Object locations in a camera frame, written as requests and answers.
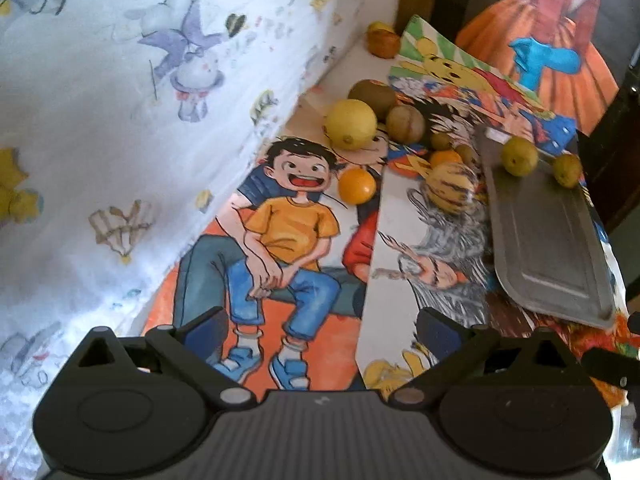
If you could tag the medium orange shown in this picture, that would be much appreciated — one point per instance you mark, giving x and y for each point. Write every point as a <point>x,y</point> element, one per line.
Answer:
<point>446,158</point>

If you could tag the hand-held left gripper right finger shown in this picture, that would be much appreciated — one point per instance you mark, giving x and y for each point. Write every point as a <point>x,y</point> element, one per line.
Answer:
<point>436,331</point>

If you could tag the small olive-brown fruit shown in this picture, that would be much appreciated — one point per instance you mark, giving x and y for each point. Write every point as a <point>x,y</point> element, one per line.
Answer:
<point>465,152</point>

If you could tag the small orange kumquat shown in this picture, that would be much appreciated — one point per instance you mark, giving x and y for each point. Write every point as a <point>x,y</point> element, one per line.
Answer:
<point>440,141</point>

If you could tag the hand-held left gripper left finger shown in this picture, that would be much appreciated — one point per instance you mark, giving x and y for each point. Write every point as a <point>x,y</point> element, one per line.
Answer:
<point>207,332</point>

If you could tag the brown kiwi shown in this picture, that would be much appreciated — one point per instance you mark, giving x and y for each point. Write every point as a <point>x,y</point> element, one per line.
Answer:
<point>372,95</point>

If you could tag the large yellow lemon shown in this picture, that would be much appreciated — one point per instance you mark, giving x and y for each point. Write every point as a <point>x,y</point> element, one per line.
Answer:
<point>350,124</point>

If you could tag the orange dress poster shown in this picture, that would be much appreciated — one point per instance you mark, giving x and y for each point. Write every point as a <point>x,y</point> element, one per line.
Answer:
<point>565,25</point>

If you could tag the dark wooden furniture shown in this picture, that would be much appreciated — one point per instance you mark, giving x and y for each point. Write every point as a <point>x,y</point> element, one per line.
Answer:
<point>610,160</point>

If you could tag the small yellow-green fruit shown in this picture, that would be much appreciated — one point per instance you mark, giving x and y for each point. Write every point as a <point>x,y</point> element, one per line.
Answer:
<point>566,170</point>

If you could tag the cartoon boy poster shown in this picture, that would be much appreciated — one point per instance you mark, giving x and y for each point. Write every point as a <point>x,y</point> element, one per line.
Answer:
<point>280,260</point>

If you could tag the small yellow fruit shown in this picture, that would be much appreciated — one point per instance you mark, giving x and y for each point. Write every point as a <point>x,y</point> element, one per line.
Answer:
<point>380,26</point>

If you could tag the striped yellow melon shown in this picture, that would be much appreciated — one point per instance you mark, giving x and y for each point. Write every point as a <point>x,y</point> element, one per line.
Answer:
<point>450,186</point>

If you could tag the yellow bear poster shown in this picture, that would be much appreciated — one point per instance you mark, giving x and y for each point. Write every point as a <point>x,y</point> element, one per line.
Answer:
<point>440,57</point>

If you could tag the white printed cloth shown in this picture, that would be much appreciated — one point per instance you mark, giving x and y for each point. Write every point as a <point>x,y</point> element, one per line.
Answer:
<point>125,135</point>

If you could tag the metal tray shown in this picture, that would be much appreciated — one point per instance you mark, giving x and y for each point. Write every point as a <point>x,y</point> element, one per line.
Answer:
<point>537,240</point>

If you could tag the black-haired character comic poster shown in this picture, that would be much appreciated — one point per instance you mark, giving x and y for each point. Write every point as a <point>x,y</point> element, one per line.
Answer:
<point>500,110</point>

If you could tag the yellow-green guava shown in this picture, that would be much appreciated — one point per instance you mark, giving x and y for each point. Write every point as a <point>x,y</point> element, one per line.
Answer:
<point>520,156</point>

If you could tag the round brown fruit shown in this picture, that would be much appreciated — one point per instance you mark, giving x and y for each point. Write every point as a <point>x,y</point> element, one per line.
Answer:
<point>406,122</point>

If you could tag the brown wrinkled fruit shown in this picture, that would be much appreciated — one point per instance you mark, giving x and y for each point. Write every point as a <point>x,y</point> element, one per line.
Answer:
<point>383,43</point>

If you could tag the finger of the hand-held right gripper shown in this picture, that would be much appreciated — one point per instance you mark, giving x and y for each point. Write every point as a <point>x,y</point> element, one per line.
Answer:
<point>634,322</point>
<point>607,366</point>

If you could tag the grey-haired figure poster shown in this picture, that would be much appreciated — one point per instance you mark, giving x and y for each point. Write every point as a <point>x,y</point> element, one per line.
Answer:
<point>440,260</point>

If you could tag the large orange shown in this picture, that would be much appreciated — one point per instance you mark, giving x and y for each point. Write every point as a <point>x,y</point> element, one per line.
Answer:
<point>356,185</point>

